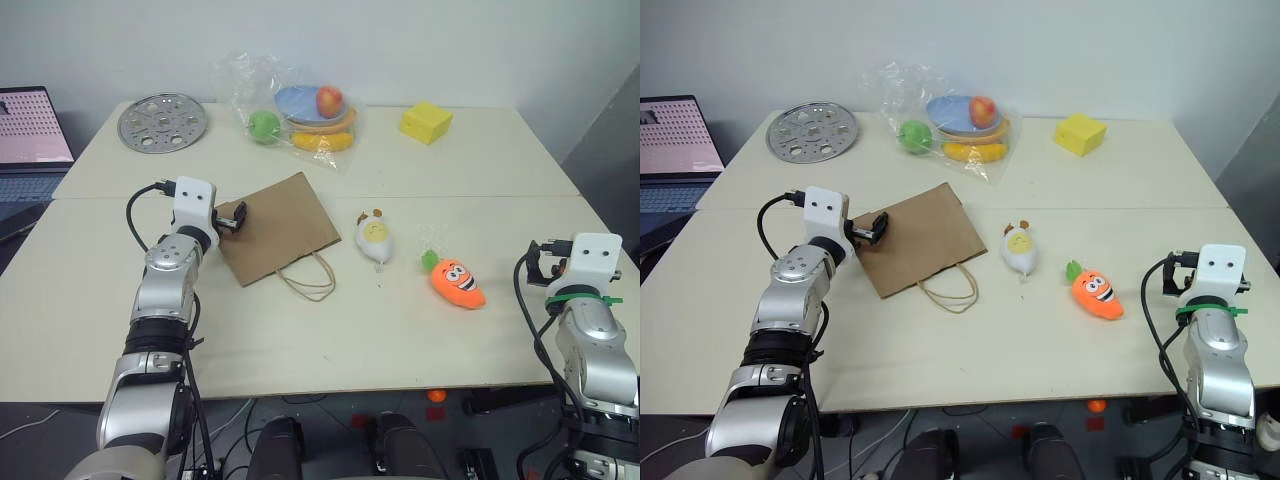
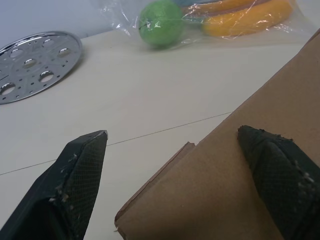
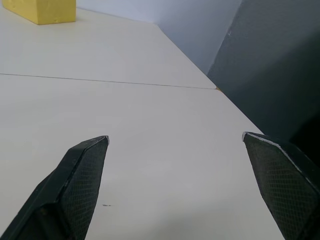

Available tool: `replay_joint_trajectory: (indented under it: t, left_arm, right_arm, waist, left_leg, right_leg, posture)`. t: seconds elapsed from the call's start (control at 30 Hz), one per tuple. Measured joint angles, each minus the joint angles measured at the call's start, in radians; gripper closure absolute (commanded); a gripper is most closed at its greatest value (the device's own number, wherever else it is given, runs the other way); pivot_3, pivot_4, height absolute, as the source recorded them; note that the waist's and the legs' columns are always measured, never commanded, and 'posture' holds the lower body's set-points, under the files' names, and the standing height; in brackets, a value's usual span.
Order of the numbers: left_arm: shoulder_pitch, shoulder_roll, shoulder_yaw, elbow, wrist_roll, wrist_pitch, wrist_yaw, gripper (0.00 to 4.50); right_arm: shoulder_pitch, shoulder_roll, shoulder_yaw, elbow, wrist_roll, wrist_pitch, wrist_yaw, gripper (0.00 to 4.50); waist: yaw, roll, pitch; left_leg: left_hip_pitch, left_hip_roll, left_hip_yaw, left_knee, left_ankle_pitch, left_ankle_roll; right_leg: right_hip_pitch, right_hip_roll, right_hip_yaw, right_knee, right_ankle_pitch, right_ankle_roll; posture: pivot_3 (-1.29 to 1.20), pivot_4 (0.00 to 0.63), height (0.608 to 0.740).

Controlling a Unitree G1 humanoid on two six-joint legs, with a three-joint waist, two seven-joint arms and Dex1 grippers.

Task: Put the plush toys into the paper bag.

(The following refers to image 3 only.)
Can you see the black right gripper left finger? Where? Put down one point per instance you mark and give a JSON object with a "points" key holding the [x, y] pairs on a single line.
{"points": [[75, 185]]}

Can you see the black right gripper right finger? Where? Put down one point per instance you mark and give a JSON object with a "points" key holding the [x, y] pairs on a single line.
{"points": [[282, 180]]}

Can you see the dark grey partition panel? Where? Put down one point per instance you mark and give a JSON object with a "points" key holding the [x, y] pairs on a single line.
{"points": [[270, 70]]}

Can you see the yellow foam block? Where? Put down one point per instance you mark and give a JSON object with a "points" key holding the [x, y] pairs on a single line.
{"points": [[42, 10]]}

